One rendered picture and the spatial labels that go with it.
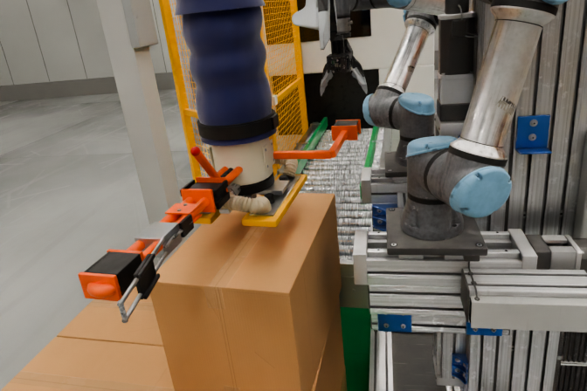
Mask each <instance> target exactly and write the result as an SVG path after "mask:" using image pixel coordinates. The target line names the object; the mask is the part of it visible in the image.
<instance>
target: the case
mask: <svg viewBox="0 0 587 391"><path fill-rule="evenodd" d="M246 214H247V213H246V212H243V211H242V212H240V211H235V210H233V211H232V212H231V213H230V214H221V215H220V216H219V217H218V218H217V219H216V220H215V221H214V222H213V223H212V224H202V225H201V226H200V227H199V228H198V229H197V230H196V231H195V232H194V233H193V234H192V235H191V236H190V237H189V238H188V239H187V241H186V242H185V243H184V244H183V245H182V246H181V247H180V248H179V249H178V250H177V251H176V252H175V253H174V254H173V255H172V256H171V257H170V258H169V259H168V260H167V261H166V262H165V263H164V264H163V265H162V266H161V267H160V269H159V270H158V271H157V273H159V274H160V277H159V279H158V281H157V283H156V284H155V287H154V288H153V290H152V292H151V293H150V296H151V299H152V303H153V307H154V310H155V316H156V320H157V324H158V327H159V331H160V334H161V338H162V344H163V348H164V352H165V355H166V359H167V362H168V366H169V372H170V376H171V380H172V383H173V386H174V389H175V391H312V387H313V385H314V379H315V376H316V373H317V369H318V366H319V364H320V360H321V355H322V352H323V348H324V346H325V342H326V339H327V337H328V331H329V328H330V325H331V321H332V318H333V315H334V312H335V307H336V304H337V300H338V298H339V294H340V291H341V288H342V279H341V266H340V255H339V244H338V231H337V220H336V208H335V194H315V193H298V195H297V196H296V197H295V199H294V200H293V202H292V204H291V205H290V207H289V208H288V210H287V212H286V214H285V215H284V216H283V217H282V219H281V220H280V222H279V224H278V225H277V227H263V226H244V225H243V224H242V219H243V218H244V216H245V215H246ZM157 273H156V274H157Z"/></svg>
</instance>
